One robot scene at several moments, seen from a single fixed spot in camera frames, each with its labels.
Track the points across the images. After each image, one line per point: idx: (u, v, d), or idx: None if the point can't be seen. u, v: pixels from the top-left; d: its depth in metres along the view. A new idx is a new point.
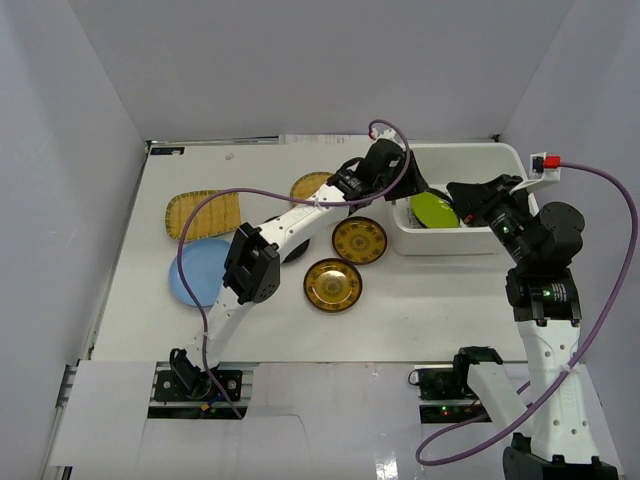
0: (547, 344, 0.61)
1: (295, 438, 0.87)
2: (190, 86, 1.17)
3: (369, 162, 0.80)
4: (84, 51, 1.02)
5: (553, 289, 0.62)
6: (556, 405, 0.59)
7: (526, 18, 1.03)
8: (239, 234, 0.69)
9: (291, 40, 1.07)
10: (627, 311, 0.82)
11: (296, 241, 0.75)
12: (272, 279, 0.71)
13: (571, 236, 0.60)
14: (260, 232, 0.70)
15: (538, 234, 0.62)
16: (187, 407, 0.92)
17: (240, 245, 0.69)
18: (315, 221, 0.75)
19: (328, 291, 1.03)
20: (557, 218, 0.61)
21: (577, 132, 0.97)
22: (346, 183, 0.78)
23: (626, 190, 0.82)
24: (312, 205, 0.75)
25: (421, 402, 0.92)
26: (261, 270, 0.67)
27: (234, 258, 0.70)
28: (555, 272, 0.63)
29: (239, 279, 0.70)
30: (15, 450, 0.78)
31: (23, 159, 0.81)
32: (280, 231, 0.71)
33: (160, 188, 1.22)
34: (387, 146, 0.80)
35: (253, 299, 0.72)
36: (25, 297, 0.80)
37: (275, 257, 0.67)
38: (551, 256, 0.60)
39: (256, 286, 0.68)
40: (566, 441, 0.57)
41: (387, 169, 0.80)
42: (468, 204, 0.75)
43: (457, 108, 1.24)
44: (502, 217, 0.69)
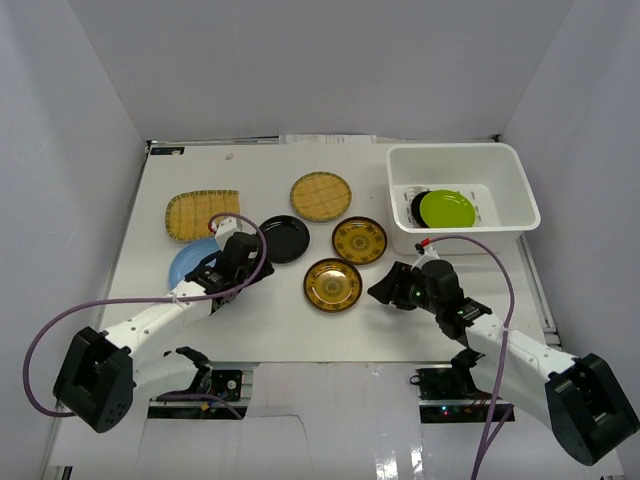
0: (485, 329, 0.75)
1: (296, 438, 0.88)
2: (189, 85, 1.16)
3: (227, 257, 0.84)
4: (83, 49, 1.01)
5: (465, 309, 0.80)
6: (521, 350, 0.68)
7: (528, 19, 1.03)
8: (77, 343, 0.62)
9: (292, 40, 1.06)
10: (625, 314, 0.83)
11: (155, 340, 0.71)
12: (121, 396, 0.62)
13: (446, 272, 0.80)
14: (105, 336, 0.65)
15: (430, 285, 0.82)
16: (187, 407, 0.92)
17: (80, 355, 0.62)
18: (176, 317, 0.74)
19: (329, 293, 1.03)
20: (429, 266, 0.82)
21: (578, 134, 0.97)
22: (205, 278, 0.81)
23: (628, 193, 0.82)
24: (170, 302, 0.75)
25: (421, 402, 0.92)
26: (108, 379, 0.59)
27: (72, 375, 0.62)
28: (460, 301, 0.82)
29: (77, 403, 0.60)
30: (16, 452, 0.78)
31: (22, 160, 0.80)
32: (133, 333, 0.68)
33: (159, 187, 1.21)
34: (242, 237, 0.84)
35: (101, 427, 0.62)
36: (25, 299, 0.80)
37: (126, 363, 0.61)
38: (444, 293, 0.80)
39: (102, 403, 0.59)
40: (545, 362, 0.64)
41: (246, 261, 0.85)
42: (383, 293, 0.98)
43: (457, 108, 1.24)
44: (412, 288, 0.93)
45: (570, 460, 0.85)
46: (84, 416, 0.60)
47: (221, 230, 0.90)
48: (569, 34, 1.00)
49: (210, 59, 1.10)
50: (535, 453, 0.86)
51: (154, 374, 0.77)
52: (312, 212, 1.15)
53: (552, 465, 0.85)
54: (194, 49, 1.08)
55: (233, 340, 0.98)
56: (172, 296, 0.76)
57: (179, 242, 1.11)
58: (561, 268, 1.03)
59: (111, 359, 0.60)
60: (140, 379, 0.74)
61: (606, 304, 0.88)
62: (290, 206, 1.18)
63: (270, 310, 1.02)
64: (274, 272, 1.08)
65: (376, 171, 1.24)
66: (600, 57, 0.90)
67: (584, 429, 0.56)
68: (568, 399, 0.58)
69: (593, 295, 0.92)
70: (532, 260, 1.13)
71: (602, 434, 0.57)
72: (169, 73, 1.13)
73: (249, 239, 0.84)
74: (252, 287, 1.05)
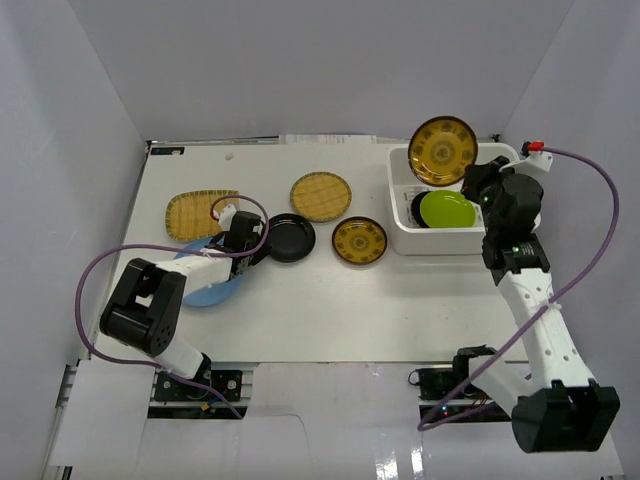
0: (524, 287, 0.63)
1: (296, 438, 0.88)
2: (189, 84, 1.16)
3: (234, 231, 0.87)
4: (84, 49, 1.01)
5: (522, 247, 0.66)
6: (546, 334, 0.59)
7: (528, 18, 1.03)
8: (130, 269, 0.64)
9: (292, 39, 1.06)
10: (626, 313, 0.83)
11: (190, 285, 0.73)
12: (169, 320, 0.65)
13: (534, 196, 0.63)
14: (154, 265, 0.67)
15: (500, 202, 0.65)
16: (187, 407, 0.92)
17: (131, 282, 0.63)
18: (207, 269, 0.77)
19: (434, 155, 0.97)
20: (519, 184, 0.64)
21: (577, 133, 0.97)
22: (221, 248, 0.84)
23: (629, 192, 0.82)
24: (202, 255, 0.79)
25: (421, 402, 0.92)
26: (167, 293, 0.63)
27: (124, 299, 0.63)
28: (522, 235, 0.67)
29: (130, 324, 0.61)
30: (15, 452, 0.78)
31: (22, 161, 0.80)
32: (178, 265, 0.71)
33: (160, 187, 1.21)
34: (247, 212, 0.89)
35: (149, 351, 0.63)
36: (25, 299, 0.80)
37: (180, 280, 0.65)
38: (514, 220, 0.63)
39: (159, 318, 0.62)
40: (559, 367, 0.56)
41: (253, 235, 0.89)
42: (469, 178, 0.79)
43: (458, 108, 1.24)
44: (486, 191, 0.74)
45: (571, 460, 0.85)
46: (136, 338, 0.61)
47: (225, 215, 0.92)
48: (568, 36, 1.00)
49: (210, 58, 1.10)
50: (536, 454, 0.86)
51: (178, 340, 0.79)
52: (313, 212, 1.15)
53: (551, 465, 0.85)
54: (194, 48, 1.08)
55: (233, 339, 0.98)
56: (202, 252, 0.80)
57: (178, 241, 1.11)
58: (561, 269, 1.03)
59: (165, 277, 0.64)
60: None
61: (606, 304, 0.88)
62: (290, 206, 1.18)
63: (270, 310, 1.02)
64: (274, 271, 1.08)
65: (375, 171, 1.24)
66: (600, 57, 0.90)
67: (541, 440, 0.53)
68: (549, 416, 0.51)
69: (593, 296, 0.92)
70: None
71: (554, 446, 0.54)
72: (170, 73, 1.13)
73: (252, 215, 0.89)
74: (252, 287, 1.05)
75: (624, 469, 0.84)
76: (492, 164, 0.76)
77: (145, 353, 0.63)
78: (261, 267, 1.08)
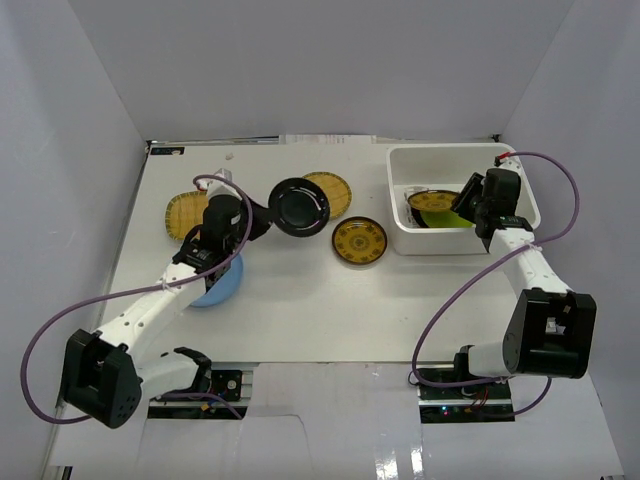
0: (514, 239, 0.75)
1: (296, 439, 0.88)
2: (189, 84, 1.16)
3: (210, 229, 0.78)
4: (83, 49, 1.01)
5: (509, 218, 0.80)
6: (526, 263, 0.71)
7: (528, 19, 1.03)
8: (73, 347, 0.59)
9: (292, 40, 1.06)
10: (625, 313, 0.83)
11: (151, 332, 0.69)
12: (129, 390, 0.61)
13: (510, 174, 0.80)
14: (100, 338, 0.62)
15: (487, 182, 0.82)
16: (187, 407, 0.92)
17: (78, 361, 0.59)
18: (167, 306, 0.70)
19: (425, 211, 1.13)
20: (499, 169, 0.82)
21: (577, 133, 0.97)
22: (194, 257, 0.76)
23: (628, 192, 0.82)
24: (160, 289, 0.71)
25: (421, 402, 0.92)
26: (110, 379, 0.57)
27: (75, 377, 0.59)
28: (508, 211, 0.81)
29: (85, 402, 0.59)
30: (16, 452, 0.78)
31: (22, 160, 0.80)
32: (128, 327, 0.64)
33: (160, 187, 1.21)
34: (221, 206, 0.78)
35: (114, 423, 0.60)
36: (25, 299, 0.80)
37: (123, 362, 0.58)
38: (498, 192, 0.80)
39: (111, 401, 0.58)
40: (539, 280, 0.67)
41: (230, 230, 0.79)
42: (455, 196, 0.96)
43: (457, 108, 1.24)
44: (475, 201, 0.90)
45: (571, 460, 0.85)
46: (96, 414, 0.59)
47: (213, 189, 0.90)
48: (568, 36, 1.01)
49: (209, 59, 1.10)
50: (535, 454, 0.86)
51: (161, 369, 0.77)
52: None
53: (551, 466, 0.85)
54: (194, 49, 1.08)
55: (229, 339, 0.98)
56: (161, 282, 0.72)
57: (178, 241, 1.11)
58: (561, 270, 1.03)
59: (106, 359, 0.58)
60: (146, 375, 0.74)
61: (606, 305, 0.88)
62: None
63: (269, 309, 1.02)
64: (274, 271, 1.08)
65: (375, 171, 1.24)
66: (600, 58, 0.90)
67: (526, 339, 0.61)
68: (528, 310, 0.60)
69: (592, 296, 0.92)
70: None
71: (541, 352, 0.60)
72: (170, 73, 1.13)
73: (226, 207, 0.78)
74: (251, 287, 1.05)
75: (623, 469, 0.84)
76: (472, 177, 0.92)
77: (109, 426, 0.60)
78: (261, 267, 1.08)
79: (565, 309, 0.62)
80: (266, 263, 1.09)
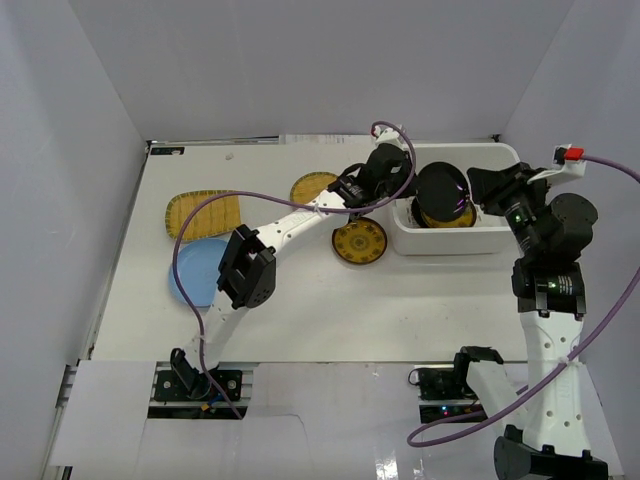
0: (546, 334, 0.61)
1: (296, 438, 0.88)
2: (189, 84, 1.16)
3: (369, 169, 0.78)
4: (83, 50, 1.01)
5: (559, 281, 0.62)
6: (551, 396, 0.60)
7: (528, 19, 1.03)
8: (236, 235, 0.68)
9: (292, 39, 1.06)
10: (627, 314, 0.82)
11: (292, 248, 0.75)
12: (267, 283, 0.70)
13: (579, 225, 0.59)
14: (257, 234, 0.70)
15: (547, 225, 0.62)
16: (187, 408, 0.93)
17: (236, 248, 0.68)
18: (314, 227, 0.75)
19: None
20: (569, 207, 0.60)
21: (578, 133, 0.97)
22: (347, 190, 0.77)
23: (629, 191, 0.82)
24: (312, 210, 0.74)
25: (422, 402, 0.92)
26: (258, 270, 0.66)
27: (230, 259, 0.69)
28: (560, 267, 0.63)
29: (234, 283, 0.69)
30: (16, 452, 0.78)
31: (22, 161, 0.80)
32: (279, 234, 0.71)
33: (159, 187, 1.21)
34: (386, 149, 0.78)
35: (247, 303, 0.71)
36: (26, 297, 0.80)
37: (271, 262, 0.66)
38: (558, 247, 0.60)
39: (252, 288, 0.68)
40: (559, 432, 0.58)
41: (389, 175, 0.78)
42: (482, 187, 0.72)
43: (457, 108, 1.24)
44: (517, 206, 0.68)
45: None
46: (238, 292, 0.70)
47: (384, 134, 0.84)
48: (567, 37, 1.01)
49: (209, 58, 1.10)
50: None
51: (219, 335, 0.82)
52: None
53: None
54: (194, 48, 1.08)
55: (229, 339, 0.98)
56: (313, 204, 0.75)
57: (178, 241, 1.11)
58: None
59: (257, 256, 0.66)
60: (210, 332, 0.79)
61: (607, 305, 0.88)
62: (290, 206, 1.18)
63: (269, 310, 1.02)
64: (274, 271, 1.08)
65: None
66: (600, 58, 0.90)
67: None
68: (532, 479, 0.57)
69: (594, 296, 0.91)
70: None
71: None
72: (170, 73, 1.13)
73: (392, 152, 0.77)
74: None
75: (623, 469, 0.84)
76: (516, 175, 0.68)
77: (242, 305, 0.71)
78: None
79: None
80: None
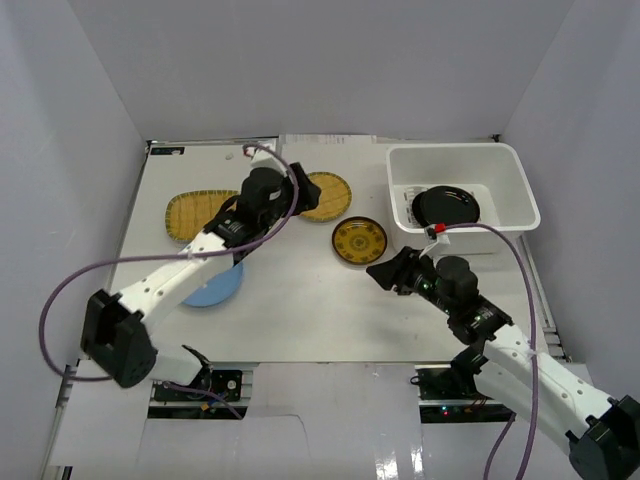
0: (508, 347, 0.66)
1: (295, 439, 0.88)
2: (189, 84, 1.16)
3: (245, 201, 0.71)
4: (83, 50, 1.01)
5: (482, 312, 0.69)
6: (551, 381, 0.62)
7: (528, 18, 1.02)
8: (92, 305, 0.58)
9: (292, 39, 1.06)
10: (625, 316, 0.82)
11: (171, 301, 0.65)
12: (143, 354, 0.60)
13: (465, 273, 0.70)
14: (119, 299, 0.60)
15: (443, 286, 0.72)
16: (187, 407, 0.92)
17: (97, 317, 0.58)
18: (194, 275, 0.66)
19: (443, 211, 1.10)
20: (449, 265, 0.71)
21: (578, 132, 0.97)
22: (226, 228, 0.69)
23: (628, 191, 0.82)
24: (185, 258, 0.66)
25: (421, 402, 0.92)
26: (125, 341, 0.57)
27: (93, 333, 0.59)
28: (474, 304, 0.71)
29: (103, 360, 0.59)
30: (16, 452, 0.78)
31: (22, 161, 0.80)
32: (149, 292, 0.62)
33: (160, 187, 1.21)
34: (262, 177, 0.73)
35: (126, 382, 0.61)
36: (25, 297, 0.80)
37: (137, 330, 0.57)
38: (464, 293, 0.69)
39: (123, 363, 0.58)
40: (581, 401, 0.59)
41: (269, 204, 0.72)
42: (387, 276, 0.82)
43: (457, 108, 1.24)
44: (420, 278, 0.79)
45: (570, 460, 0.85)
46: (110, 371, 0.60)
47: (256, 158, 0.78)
48: (567, 37, 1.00)
49: (209, 58, 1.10)
50: (536, 454, 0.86)
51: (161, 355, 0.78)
52: (313, 212, 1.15)
53: (550, 466, 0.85)
54: (194, 48, 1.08)
55: (230, 338, 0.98)
56: (188, 251, 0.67)
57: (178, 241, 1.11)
58: (563, 270, 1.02)
59: (122, 324, 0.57)
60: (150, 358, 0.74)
61: (606, 306, 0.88)
62: None
63: (269, 309, 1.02)
64: (274, 271, 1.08)
65: (376, 171, 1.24)
66: (600, 58, 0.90)
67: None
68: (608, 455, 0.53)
69: (595, 296, 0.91)
70: (532, 260, 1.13)
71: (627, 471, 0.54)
72: (170, 73, 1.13)
73: (268, 179, 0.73)
74: (251, 288, 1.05)
75: None
76: (409, 254, 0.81)
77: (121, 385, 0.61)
78: (261, 267, 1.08)
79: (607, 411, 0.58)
80: (266, 263, 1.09)
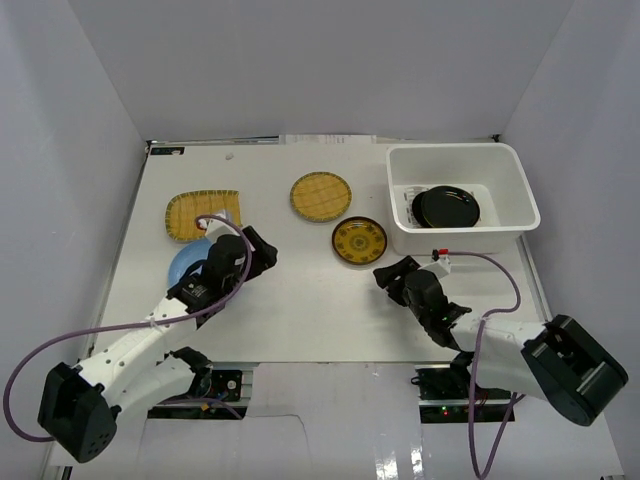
0: (468, 324, 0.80)
1: (296, 439, 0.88)
2: (189, 84, 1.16)
3: (211, 267, 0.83)
4: (83, 51, 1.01)
5: (450, 314, 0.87)
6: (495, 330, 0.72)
7: (528, 19, 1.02)
8: (52, 379, 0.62)
9: (292, 40, 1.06)
10: (624, 317, 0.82)
11: (132, 371, 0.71)
12: (103, 427, 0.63)
13: (431, 282, 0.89)
14: (80, 372, 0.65)
15: (415, 297, 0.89)
16: (187, 407, 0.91)
17: (56, 392, 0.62)
18: (154, 343, 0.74)
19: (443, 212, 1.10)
20: (418, 278, 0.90)
21: (577, 133, 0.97)
22: (189, 292, 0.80)
23: (628, 192, 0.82)
24: (148, 325, 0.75)
25: (421, 402, 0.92)
26: (82, 418, 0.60)
27: (50, 408, 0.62)
28: (444, 308, 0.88)
29: (59, 436, 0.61)
30: (16, 453, 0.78)
31: (22, 161, 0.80)
32: (110, 364, 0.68)
33: (160, 187, 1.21)
34: (226, 245, 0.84)
35: (85, 455, 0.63)
36: (26, 298, 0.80)
37: (97, 403, 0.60)
38: (432, 299, 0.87)
39: (81, 438, 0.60)
40: (520, 334, 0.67)
41: (231, 268, 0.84)
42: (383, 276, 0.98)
43: (457, 108, 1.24)
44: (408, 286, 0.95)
45: (571, 460, 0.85)
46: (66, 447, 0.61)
47: (214, 228, 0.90)
48: (567, 37, 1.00)
49: (209, 59, 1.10)
50: (535, 454, 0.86)
51: (154, 384, 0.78)
52: (312, 212, 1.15)
53: (550, 466, 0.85)
54: (194, 49, 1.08)
55: (230, 338, 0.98)
56: (151, 319, 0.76)
57: (178, 241, 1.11)
58: (562, 270, 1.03)
59: (82, 398, 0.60)
60: (131, 397, 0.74)
61: (605, 307, 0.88)
62: (290, 206, 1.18)
63: (269, 310, 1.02)
64: (274, 271, 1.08)
65: (376, 171, 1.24)
66: (600, 59, 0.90)
67: (568, 385, 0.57)
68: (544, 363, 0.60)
69: (594, 296, 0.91)
70: (532, 260, 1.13)
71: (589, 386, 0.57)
72: (169, 73, 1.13)
73: (231, 246, 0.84)
74: (251, 288, 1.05)
75: (623, 469, 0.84)
76: (410, 262, 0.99)
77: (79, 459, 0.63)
78: None
79: (557, 339, 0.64)
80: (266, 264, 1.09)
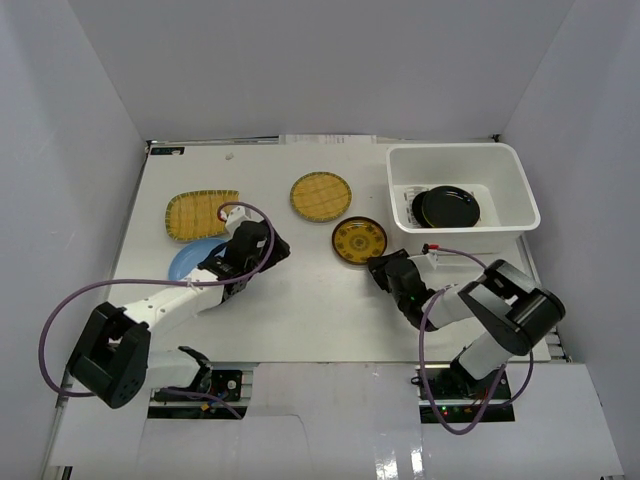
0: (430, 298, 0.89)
1: (296, 439, 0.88)
2: (189, 83, 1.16)
3: (235, 247, 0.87)
4: (83, 51, 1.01)
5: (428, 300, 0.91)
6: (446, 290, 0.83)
7: (528, 18, 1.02)
8: (96, 317, 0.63)
9: (292, 39, 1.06)
10: (624, 316, 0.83)
11: (166, 323, 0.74)
12: (137, 371, 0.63)
13: (410, 268, 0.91)
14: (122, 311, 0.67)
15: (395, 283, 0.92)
16: (187, 407, 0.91)
17: (98, 329, 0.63)
18: (189, 302, 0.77)
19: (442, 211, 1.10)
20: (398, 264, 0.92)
21: (577, 133, 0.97)
22: (217, 267, 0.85)
23: (628, 191, 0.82)
24: (185, 285, 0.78)
25: (421, 402, 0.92)
26: (128, 352, 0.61)
27: (87, 348, 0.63)
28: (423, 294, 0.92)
29: (93, 375, 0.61)
30: (16, 453, 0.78)
31: (22, 162, 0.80)
32: (151, 307, 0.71)
33: (160, 187, 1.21)
34: (250, 227, 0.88)
35: (115, 400, 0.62)
36: (26, 298, 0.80)
37: (142, 339, 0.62)
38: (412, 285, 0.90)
39: (118, 377, 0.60)
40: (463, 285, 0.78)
41: (255, 250, 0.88)
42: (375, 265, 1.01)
43: (457, 108, 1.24)
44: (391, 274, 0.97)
45: (570, 459, 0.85)
46: (98, 389, 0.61)
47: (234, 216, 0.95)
48: (567, 37, 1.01)
49: (209, 59, 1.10)
50: (535, 453, 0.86)
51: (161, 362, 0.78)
52: (312, 212, 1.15)
53: (549, 465, 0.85)
54: (194, 48, 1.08)
55: (229, 338, 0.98)
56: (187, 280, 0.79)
57: (178, 241, 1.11)
58: (562, 269, 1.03)
59: (128, 333, 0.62)
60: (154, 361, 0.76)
61: (605, 307, 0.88)
62: (290, 206, 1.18)
63: (269, 309, 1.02)
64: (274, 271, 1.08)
65: (376, 171, 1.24)
66: (599, 59, 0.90)
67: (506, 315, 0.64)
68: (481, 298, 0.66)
69: (595, 295, 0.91)
70: (532, 259, 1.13)
71: (526, 315, 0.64)
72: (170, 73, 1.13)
73: (255, 229, 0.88)
74: (251, 288, 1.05)
75: (623, 469, 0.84)
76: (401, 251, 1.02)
77: (109, 405, 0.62)
78: None
79: (496, 282, 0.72)
80: None
